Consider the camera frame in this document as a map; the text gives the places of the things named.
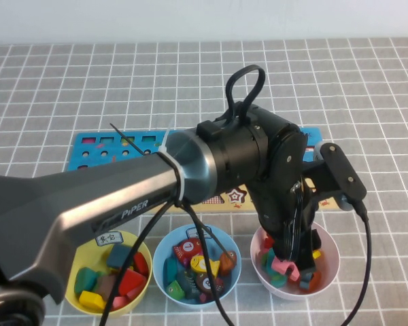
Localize black zip tie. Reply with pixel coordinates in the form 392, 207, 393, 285
109, 122, 236, 259

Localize yellow plastic bowl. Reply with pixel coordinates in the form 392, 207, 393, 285
65, 230, 154, 316

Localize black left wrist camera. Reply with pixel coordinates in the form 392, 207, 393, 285
313, 141, 368, 212

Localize pink plastic bowl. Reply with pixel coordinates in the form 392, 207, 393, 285
250, 222, 341, 302

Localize light blue plastic bowl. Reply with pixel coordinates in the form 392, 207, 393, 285
152, 223, 243, 308

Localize grey white-grid tablecloth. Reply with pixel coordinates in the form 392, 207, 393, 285
0, 37, 408, 326

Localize brown wooden shape block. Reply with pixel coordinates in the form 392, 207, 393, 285
97, 274, 119, 302

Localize grey-blue square wooden block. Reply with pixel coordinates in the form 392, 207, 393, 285
105, 244, 135, 270

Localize green wooden shape block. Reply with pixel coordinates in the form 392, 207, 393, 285
73, 267, 98, 295

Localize orange-brown wooden fish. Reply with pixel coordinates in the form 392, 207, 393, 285
219, 250, 238, 276

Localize pink wooden number five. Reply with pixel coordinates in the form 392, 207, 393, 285
271, 256, 301, 282

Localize dark grey fishbone fish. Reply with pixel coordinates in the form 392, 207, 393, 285
176, 270, 200, 300

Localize green wooden fish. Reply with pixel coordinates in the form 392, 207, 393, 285
165, 280, 186, 302

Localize colourful wooden puzzle board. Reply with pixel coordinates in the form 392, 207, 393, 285
65, 127, 331, 214

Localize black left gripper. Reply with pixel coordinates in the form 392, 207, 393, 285
275, 177, 323, 283

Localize black camera cable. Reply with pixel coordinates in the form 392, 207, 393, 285
100, 196, 372, 326

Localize red triangle wooden block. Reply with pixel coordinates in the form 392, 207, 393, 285
117, 267, 147, 297

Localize yellow wooden fish six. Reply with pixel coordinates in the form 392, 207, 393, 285
189, 255, 221, 278

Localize green wooden number piece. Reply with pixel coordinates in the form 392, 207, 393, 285
260, 251, 276, 276

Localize red rounded wooden block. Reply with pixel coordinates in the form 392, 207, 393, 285
133, 251, 150, 276

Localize brown wooden fish eight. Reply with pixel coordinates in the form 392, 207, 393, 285
195, 271, 224, 296

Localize pink wooden shape block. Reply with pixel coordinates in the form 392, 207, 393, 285
109, 288, 141, 310

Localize teal wooden fish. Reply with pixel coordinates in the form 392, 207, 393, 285
165, 257, 178, 285

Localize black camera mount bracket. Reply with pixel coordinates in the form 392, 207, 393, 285
302, 159, 344, 204

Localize yellow wooden shape block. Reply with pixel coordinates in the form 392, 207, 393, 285
78, 290, 107, 310

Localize teal wooden number piece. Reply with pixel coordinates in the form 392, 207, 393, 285
270, 273, 288, 289

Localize red wooden fish seven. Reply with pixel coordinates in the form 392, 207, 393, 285
172, 237, 205, 268

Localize white zip tie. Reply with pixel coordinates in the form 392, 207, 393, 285
156, 118, 188, 205

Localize orange wooden number piece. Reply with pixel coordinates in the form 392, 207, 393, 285
297, 271, 322, 293

